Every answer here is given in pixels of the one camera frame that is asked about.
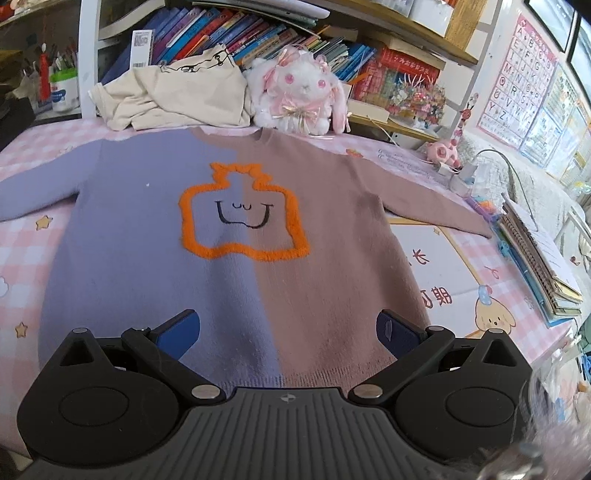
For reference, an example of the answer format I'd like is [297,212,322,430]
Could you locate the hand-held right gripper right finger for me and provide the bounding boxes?
[348,309,533,409]

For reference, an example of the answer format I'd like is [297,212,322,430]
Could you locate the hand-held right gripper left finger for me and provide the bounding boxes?
[46,309,227,407]

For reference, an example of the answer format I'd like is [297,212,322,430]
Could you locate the purple and brown sweater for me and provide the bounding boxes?
[0,127,494,402]

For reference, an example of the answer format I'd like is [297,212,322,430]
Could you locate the box of colourful clips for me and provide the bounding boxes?
[466,194,502,220]

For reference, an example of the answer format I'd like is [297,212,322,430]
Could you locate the stack of notebooks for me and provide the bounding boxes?
[496,191,585,328]

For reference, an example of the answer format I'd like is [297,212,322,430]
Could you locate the white power adapter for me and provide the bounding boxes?
[450,157,481,199]

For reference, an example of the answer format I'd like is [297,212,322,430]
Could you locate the pink piglet plush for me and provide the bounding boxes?
[425,138,462,169]

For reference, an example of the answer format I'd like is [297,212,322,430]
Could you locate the cream printed shirt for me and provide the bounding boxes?
[89,44,254,132]

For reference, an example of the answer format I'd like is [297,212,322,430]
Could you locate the white bunny plush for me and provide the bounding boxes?
[242,46,356,137]

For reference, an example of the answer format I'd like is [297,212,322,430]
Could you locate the thick red books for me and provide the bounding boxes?
[353,46,441,116]

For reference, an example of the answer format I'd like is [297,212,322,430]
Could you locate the white jar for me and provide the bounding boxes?
[50,69,80,112]

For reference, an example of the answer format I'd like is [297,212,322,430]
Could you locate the red tassel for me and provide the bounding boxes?
[39,44,51,100]

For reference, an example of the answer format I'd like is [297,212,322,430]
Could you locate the white labelled box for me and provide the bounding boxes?
[130,30,155,68]

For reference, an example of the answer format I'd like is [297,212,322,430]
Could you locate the row of colourful books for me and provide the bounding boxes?
[99,4,384,88]

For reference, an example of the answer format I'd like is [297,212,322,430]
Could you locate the bunch of pens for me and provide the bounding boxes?
[21,39,80,77]

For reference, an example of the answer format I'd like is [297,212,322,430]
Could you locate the wooden bookshelf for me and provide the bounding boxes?
[78,0,504,144]

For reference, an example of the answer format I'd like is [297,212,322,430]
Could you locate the black framed picture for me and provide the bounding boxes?
[524,0,578,51]
[568,18,591,88]

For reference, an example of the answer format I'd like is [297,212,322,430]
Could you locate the white cable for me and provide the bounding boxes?
[351,113,444,167]

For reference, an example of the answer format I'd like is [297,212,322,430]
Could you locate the grey cable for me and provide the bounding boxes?
[473,148,539,229]

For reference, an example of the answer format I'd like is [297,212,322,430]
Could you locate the deer wall sticker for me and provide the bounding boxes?
[457,92,481,148]

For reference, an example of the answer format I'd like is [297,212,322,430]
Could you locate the colourful wall charts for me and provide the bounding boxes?
[519,62,591,185]

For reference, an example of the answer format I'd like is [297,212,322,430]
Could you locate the alphabet wall poster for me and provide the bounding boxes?
[478,13,559,148]

